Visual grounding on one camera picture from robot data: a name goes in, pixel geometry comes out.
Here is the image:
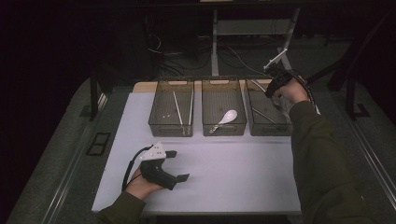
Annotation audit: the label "smoky clear plastic basket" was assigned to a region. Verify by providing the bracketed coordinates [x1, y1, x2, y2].
[148, 77, 195, 138]
[201, 77, 248, 137]
[245, 77, 300, 137]

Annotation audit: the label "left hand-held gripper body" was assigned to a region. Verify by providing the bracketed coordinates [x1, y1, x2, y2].
[138, 142, 178, 191]

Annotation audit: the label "black metal stand post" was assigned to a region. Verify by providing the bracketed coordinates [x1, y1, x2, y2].
[89, 69, 108, 122]

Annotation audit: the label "black stand post with foot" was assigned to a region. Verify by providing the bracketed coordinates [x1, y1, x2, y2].
[345, 74, 372, 121]

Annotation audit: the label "person's left hand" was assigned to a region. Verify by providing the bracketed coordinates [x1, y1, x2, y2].
[125, 167, 165, 201]

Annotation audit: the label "metal fork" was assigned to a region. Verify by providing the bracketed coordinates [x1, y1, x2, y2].
[250, 78, 292, 116]

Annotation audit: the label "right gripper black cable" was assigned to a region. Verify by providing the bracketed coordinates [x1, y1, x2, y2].
[291, 69, 317, 105]

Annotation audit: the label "black floor cables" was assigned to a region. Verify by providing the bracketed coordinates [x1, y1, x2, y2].
[144, 15, 213, 78]

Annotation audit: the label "white metal stand frame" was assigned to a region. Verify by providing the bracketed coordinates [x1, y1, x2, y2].
[210, 7, 302, 78]

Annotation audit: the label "black diagonal stand bar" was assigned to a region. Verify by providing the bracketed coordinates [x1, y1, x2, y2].
[304, 10, 394, 89]

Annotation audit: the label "white table mat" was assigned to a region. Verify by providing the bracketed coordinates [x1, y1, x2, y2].
[92, 89, 321, 216]

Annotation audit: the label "white floor cable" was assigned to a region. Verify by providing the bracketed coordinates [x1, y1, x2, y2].
[227, 46, 268, 77]

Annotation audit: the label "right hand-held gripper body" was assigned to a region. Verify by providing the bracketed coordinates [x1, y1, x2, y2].
[263, 48, 295, 98]

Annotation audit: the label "person's right hand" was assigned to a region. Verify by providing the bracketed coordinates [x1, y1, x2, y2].
[277, 77, 310, 105]

